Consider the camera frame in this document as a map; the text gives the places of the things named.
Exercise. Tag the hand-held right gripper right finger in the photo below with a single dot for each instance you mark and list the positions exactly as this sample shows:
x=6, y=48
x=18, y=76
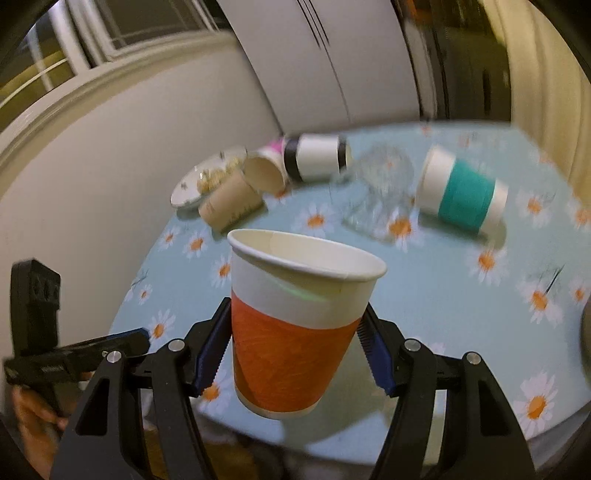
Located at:
x=377, y=360

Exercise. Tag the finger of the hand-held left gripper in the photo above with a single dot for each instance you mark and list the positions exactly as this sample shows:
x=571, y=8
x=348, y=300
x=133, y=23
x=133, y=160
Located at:
x=92, y=350

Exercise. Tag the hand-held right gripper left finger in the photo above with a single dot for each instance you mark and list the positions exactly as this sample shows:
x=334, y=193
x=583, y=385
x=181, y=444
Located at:
x=208, y=355

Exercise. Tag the orange sleeve paper cup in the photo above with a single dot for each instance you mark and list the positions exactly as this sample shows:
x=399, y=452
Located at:
x=286, y=360

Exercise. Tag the brown paper cup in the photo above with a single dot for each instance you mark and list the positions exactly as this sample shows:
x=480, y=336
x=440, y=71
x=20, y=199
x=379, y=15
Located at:
x=231, y=203

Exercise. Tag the clear plastic cup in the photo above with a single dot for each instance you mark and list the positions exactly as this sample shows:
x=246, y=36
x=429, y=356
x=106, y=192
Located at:
x=383, y=177

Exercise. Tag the pink print paper cup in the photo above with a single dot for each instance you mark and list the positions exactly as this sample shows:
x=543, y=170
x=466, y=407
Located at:
x=265, y=176

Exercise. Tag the teal sleeve paper cup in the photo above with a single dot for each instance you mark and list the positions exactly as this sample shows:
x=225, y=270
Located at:
x=466, y=194

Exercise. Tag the black banded white cup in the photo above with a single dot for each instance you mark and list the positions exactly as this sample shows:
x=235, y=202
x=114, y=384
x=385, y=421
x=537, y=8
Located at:
x=316, y=157

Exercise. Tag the person's left hand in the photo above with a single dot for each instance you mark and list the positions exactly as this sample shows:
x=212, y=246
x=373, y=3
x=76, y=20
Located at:
x=34, y=429

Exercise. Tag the white plate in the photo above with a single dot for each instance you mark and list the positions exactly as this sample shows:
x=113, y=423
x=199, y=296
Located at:
x=188, y=187

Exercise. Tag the food scraps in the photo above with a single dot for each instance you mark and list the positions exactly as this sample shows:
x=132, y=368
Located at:
x=214, y=177

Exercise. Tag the dark grey object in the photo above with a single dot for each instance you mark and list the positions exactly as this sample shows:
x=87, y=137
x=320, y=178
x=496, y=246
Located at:
x=585, y=337

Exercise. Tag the white refrigerator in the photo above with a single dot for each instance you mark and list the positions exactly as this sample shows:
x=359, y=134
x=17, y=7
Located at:
x=323, y=60

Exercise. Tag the cream curtain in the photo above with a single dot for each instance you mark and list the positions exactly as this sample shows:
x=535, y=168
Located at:
x=549, y=69

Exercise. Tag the white window frame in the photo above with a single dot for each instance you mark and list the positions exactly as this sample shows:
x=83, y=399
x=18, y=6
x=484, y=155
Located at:
x=97, y=55

